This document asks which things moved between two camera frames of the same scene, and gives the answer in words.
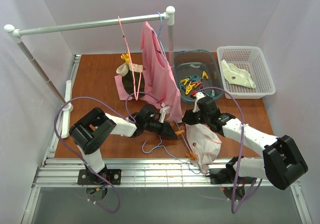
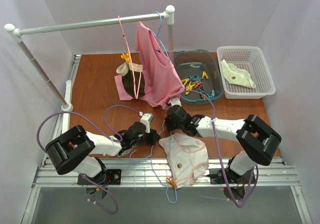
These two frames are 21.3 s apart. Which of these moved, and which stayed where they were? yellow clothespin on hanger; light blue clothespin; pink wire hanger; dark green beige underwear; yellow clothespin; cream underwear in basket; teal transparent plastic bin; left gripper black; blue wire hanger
Moved: blue wire hanger; left gripper black
Stayed: yellow clothespin on hanger; cream underwear in basket; dark green beige underwear; yellow clothespin; light blue clothespin; pink wire hanger; teal transparent plastic bin
